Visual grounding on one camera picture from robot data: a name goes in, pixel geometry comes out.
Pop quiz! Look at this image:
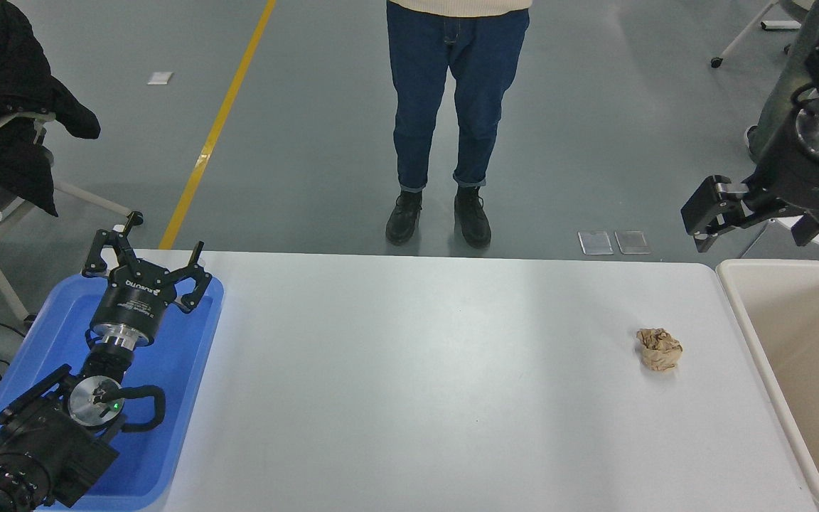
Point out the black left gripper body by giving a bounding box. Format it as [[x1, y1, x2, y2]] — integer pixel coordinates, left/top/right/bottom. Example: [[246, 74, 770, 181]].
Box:
[[90, 257, 196, 339]]

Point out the tan paper ball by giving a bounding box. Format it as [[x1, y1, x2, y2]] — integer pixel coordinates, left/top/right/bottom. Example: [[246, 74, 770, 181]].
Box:
[[636, 327, 683, 373]]

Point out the clear plastic floor plate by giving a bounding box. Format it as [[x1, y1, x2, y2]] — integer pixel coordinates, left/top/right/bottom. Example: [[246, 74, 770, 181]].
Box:
[[578, 230, 614, 255], [614, 230, 651, 255]]

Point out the blue plastic tray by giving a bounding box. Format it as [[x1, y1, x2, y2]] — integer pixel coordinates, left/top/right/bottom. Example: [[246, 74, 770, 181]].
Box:
[[0, 274, 225, 511]]

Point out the large pale plastic bin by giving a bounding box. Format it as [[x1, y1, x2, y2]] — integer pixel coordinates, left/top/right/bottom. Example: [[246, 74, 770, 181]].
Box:
[[715, 258, 819, 512]]

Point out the white rolling stand base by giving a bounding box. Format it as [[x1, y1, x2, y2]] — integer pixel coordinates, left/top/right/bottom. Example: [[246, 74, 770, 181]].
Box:
[[710, 0, 805, 69]]

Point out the white frame chair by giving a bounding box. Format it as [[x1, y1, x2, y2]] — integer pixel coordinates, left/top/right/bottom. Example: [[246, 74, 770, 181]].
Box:
[[0, 110, 133, 321]]

